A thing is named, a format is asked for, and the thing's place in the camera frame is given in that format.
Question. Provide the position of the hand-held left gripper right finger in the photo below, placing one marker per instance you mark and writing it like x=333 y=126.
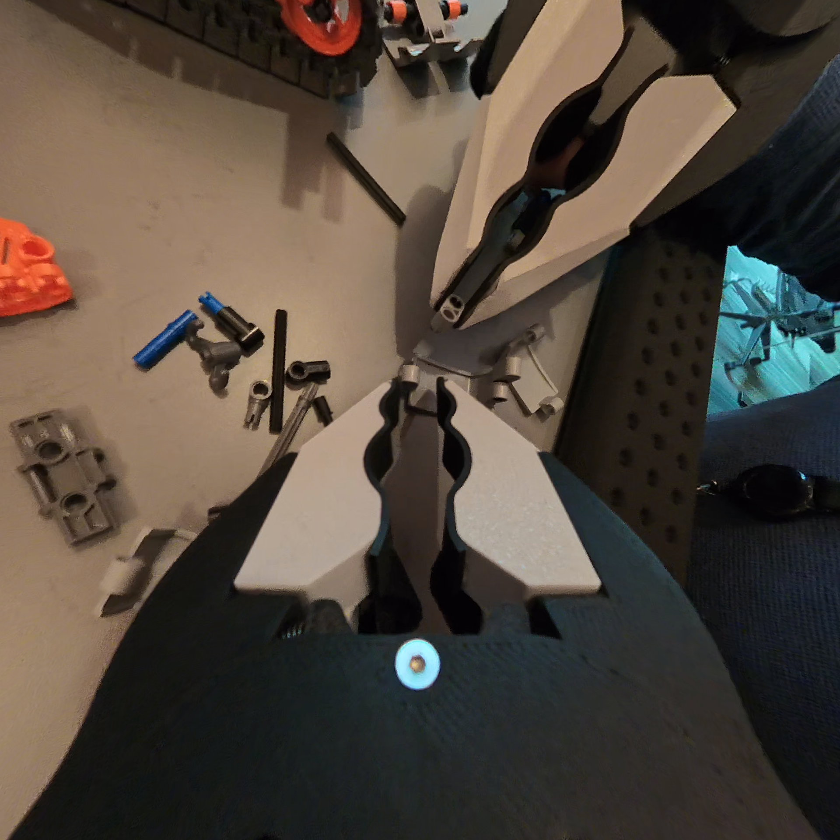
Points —
x=525 y=525

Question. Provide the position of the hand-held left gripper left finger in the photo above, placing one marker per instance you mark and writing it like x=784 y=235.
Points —
x=308 y=525

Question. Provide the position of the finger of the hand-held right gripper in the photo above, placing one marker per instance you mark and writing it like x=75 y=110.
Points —
x=643 y=164
x=525 y=85

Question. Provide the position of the small black pin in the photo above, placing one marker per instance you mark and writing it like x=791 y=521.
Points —
x=323 y=408

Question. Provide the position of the grey grooved curved panel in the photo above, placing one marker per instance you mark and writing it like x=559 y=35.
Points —
x=141 y=558

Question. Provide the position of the light grey connector black pin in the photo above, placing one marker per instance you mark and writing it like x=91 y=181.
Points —
x=453 y=305

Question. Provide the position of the person's right forearm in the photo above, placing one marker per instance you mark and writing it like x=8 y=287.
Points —
x=787 y=216

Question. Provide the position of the person's right hand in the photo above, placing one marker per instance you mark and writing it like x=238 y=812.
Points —
x=569 y=157

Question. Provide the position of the dark grey axle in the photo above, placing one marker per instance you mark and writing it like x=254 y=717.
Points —
x=298 y=417

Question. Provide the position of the small grey pin connector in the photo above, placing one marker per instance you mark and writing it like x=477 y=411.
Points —
x=259 y=397

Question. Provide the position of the long black axle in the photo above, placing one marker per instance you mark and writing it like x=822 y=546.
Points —
x=367 y=180
x=278 y=374

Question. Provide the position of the grey orange tracked toy robot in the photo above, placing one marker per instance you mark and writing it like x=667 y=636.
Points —
x=328 y=19

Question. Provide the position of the blue long pin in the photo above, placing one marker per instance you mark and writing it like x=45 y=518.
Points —
x=164 y=340

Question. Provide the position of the grey H-shaped connector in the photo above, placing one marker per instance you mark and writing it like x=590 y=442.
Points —
x=65 y=479

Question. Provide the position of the black belt pouch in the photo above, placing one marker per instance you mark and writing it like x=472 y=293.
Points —
x=774 y=492

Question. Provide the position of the person's clothed body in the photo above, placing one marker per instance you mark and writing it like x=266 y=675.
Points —
x=768 y=623

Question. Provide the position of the orange wedge brick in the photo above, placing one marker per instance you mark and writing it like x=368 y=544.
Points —
x=33 y=275

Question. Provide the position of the grey bracket with orange bush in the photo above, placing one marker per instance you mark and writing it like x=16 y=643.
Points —
x=426 y=39

